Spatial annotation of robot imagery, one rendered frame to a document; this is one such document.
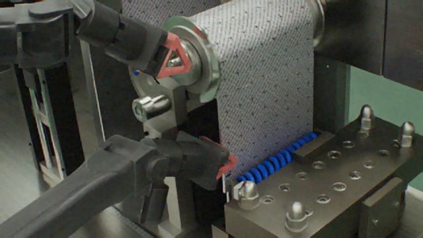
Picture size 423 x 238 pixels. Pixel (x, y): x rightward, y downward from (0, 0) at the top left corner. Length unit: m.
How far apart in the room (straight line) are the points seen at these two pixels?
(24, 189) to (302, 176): 0.61
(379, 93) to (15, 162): 2.44
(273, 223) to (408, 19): 0.42
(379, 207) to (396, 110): 2.33
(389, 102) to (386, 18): 2.34
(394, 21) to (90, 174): 0.61
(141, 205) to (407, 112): 2.59
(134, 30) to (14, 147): 0.74
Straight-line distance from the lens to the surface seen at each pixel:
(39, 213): 0.78
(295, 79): 1.16
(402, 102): 3.51
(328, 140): 1.20
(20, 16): 0.86
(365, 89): 3.61
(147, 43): 0.93
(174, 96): 1.06
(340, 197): 1.09
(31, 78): 1.29
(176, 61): 1.00
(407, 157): 1.20
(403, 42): 1.17
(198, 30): 1.00
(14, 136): 1.63
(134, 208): 0.96
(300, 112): 1.21
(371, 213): 1.11
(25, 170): 1.49
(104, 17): 0.88
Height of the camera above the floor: 1.69
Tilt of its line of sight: 30 degrees down
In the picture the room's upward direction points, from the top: 5 degrees counter-clockwise
